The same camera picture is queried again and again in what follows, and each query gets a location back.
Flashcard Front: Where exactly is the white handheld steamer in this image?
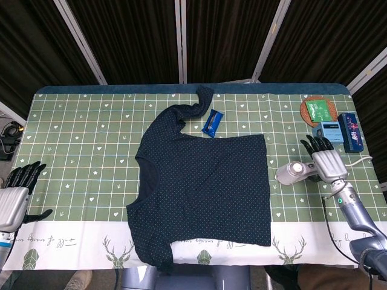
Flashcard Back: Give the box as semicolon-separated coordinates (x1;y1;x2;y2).
275;161;321;185

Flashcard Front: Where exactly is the brown stool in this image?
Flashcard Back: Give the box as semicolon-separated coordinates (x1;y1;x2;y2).
298;265;368;290

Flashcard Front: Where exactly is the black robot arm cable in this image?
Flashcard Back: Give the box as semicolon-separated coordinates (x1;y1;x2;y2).
322;196;376;274

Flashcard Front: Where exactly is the green grid deer tablecloth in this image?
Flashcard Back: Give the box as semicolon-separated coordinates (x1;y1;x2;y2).
1;92;382;271

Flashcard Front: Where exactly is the blue snack wrapper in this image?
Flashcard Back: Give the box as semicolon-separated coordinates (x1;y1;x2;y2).
201;108;224;138

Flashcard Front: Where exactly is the white partition post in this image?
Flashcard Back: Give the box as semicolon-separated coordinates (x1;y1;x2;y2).
251;0;291;83
346;48;387;97
53;0;108;85
174;0;188;85
0;101;27;127

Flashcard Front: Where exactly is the dark teal table pad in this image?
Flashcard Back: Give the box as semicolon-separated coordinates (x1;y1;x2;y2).
35;83;351;97

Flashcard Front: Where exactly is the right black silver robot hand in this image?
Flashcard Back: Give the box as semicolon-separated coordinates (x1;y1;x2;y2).
300;134;349;184

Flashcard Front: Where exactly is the green packet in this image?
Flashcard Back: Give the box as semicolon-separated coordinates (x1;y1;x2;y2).
304;98;332;123

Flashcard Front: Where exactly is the light blue small box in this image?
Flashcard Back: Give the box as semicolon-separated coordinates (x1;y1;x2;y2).
311;121;345;146

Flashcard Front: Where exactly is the black floor device with cables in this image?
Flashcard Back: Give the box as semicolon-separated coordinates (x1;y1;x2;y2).
0;120;22;161

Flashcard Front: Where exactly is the dark blue dotted shirt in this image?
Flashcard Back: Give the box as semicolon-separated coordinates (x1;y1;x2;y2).
125;86;272;274

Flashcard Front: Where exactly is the dark brown curtain panel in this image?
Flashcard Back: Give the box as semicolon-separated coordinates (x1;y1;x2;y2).
66;0;182;85
0;0;100;112
186;0;282;84
261;0;387;87

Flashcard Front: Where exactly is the dark blue pink-print box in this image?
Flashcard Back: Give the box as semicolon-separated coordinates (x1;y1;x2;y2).
337;112;365;153

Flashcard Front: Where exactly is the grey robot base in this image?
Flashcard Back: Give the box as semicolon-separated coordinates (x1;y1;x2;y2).
120;265;267;290

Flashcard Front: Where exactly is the brown shoe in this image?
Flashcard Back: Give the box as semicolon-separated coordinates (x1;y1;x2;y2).
63;268;93;290

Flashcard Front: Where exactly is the thin black and white cable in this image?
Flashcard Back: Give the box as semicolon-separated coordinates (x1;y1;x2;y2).
344;155;373;169

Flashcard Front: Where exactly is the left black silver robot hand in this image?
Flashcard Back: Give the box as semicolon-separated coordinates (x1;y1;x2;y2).
0;161;54;234

